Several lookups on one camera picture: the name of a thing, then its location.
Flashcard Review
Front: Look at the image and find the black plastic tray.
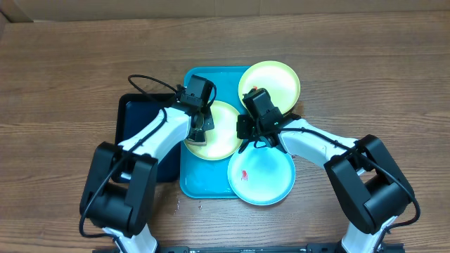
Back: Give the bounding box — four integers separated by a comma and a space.
115, 93, 181, 183

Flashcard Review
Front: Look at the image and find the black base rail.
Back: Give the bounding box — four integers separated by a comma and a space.
91, 242, 405, 253

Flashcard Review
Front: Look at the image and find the cardboard backdrop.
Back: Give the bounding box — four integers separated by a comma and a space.
1, 0, 449, 22

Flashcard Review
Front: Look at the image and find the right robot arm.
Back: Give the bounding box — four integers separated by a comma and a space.
237, 88, 420, 252

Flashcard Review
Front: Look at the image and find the dark green sponge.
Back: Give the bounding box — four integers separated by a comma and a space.
185, 131, 207, 146

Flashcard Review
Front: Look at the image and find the green plate with stain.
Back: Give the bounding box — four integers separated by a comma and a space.
184, 100, 243, 160

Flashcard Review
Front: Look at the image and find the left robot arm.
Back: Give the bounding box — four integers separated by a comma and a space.
78, 75, 217, 252

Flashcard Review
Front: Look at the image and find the teal plastic serving tray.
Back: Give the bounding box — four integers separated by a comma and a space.
179, 66, 248, 199

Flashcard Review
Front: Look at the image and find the light blue plate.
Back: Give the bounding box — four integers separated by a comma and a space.
227, 145, 296, 206

